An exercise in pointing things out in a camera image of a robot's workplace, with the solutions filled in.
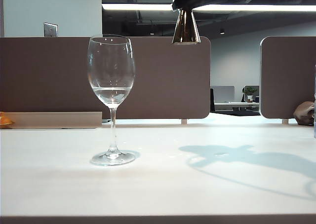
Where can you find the gold double-cone jigger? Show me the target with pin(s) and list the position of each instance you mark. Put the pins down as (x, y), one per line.
(186, 31)

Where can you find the clear stemmed wine glass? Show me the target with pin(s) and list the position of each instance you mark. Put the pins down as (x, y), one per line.
(111, 98)

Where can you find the long white ceiling light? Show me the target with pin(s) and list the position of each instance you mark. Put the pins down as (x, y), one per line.
(135, 7)

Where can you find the wide brown desk partition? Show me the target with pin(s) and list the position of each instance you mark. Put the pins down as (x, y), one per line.
(160, 73)

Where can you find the small potted green plant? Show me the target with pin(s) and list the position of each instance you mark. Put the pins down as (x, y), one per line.
(249, 92)

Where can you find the black office chair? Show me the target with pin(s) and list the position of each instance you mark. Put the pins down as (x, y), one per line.
(211, 100)

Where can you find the white background desk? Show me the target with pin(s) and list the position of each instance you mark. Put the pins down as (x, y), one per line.
(232, 106)

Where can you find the white partition foot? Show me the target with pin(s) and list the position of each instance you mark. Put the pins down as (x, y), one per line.
(184, 121)

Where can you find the crumpled brown bag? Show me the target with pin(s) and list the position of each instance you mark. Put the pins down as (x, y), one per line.
(303, 113)

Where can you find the orange round object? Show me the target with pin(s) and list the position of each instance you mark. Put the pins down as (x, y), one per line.
(5, 121)

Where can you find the grey wall switch plate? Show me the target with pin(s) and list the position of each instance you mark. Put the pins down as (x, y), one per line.
(50, 29)

